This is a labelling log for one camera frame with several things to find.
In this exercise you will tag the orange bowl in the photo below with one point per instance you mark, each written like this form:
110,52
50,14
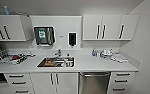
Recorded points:
50,62

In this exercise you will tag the small sink soap pump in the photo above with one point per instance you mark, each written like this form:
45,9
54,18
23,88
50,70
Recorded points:
67,55

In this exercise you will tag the white under-sink cabinet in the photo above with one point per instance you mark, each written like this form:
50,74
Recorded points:
44,85

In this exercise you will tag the paper towel dispenser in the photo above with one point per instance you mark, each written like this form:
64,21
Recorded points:
43,35

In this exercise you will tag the light blue bottle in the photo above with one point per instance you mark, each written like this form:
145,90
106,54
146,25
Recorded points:
6,10

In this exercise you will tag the white cup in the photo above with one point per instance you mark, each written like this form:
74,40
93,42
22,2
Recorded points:
68,63

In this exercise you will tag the steel kitchen sink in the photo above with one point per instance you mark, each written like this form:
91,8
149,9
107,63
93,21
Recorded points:
59,59

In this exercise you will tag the white drawer unit beside microwave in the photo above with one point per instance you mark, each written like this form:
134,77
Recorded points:
19,85

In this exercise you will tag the white narrow drawer unit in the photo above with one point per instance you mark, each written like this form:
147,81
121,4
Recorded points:
121,83

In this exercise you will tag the small white bottle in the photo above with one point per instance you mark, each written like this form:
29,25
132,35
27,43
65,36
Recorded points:
98,53

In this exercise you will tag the black soap dispenser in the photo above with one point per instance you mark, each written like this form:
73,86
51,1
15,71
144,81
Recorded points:
72,39

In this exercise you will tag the stainless steel dishwasher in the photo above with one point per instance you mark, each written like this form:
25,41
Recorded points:
94,85

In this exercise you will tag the white three-door wall cabinet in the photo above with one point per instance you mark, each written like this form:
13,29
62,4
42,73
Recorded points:
111,27

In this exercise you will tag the chrome faucet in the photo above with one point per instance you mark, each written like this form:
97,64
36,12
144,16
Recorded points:
58,52

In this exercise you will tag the white containers cluster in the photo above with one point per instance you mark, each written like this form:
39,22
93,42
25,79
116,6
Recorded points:
107,53

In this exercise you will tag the blue label bottle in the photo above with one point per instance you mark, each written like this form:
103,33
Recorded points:
94,52

